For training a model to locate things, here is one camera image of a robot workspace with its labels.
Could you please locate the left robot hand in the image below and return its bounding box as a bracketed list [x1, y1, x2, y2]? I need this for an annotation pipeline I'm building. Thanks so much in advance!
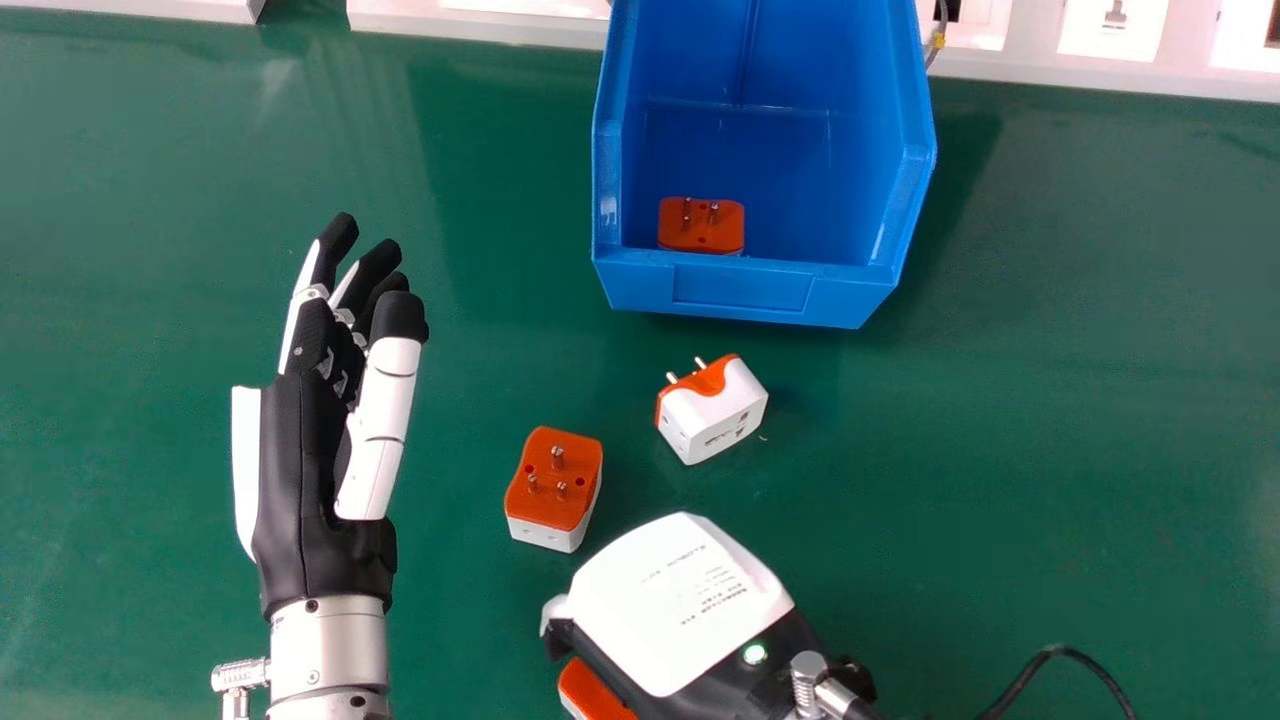
[231, 211, 431, 622]

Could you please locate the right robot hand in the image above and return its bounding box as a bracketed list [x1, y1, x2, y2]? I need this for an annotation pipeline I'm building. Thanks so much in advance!
[539, 511, 883, 720]

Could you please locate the white-and-orange plug adapter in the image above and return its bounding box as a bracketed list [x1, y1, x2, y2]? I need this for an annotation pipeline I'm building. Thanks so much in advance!
[557, 657, 638, 720]
[656, 195, 747, 257]
[503, 425, 605, 555]
[654, 352, 770, 467]

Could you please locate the blue plastic bin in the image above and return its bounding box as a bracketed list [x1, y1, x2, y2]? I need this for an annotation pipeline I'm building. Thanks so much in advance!
[590, 0, 939, 331]

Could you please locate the white socket strip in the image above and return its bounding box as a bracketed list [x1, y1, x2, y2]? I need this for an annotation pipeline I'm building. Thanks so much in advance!
[915, 0, 1280, 105]
[0, 0, 267, 27]

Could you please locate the black cable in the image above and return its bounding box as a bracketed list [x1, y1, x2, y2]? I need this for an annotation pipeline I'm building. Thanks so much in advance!
[1000, 644, 1141, 720]

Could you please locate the grey cable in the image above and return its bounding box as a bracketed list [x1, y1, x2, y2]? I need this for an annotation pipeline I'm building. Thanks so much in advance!
[924, 0, 951, 72]

